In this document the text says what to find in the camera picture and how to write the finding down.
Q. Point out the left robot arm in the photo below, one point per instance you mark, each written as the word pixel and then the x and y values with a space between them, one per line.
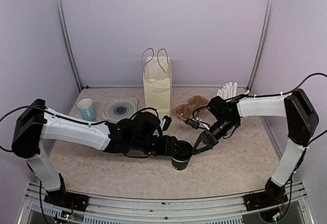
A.
pixel 142 132

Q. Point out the aluminium frame post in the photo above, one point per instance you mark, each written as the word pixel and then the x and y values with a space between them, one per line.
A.
pixel 261 44
pixel 67 44

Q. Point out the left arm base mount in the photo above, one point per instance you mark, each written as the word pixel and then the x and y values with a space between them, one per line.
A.
pixel 68 200

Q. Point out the blue translucent cup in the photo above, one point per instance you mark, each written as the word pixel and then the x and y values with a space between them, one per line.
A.
pixel 87 110

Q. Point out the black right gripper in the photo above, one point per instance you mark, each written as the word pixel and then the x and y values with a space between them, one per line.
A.
pixel 210 137

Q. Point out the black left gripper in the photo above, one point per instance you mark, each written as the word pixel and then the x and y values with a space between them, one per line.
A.
pixel 166 149

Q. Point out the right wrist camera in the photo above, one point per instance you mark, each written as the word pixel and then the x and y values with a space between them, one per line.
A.
pixel 197 124

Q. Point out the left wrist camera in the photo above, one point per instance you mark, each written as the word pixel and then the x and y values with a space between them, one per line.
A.
pixel 164 125

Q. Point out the white wrapped straws bundle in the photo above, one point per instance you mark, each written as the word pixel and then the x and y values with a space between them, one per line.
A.
pixel 229 90

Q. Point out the left aluminium frame post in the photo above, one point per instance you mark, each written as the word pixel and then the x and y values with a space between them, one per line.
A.
pixel 67 44

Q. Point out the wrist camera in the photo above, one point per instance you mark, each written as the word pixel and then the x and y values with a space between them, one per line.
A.
pixel 164 125
pixel 197 124

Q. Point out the right aluminium frame post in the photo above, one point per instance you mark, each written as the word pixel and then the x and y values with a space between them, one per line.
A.
pixel 261 44

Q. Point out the brown cardboard cup carrier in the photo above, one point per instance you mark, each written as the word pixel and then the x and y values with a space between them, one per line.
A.
pixel 185 111

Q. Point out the cream paper takeout bag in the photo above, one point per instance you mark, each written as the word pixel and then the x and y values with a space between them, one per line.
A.
pixel 157 80

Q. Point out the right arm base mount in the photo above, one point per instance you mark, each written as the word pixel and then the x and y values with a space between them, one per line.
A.
pixel 259 200

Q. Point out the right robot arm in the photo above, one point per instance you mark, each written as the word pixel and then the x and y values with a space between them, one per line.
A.
pixel 294 106

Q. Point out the aluminium front frame rail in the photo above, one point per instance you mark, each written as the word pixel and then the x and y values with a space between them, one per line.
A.
pixel 232 208

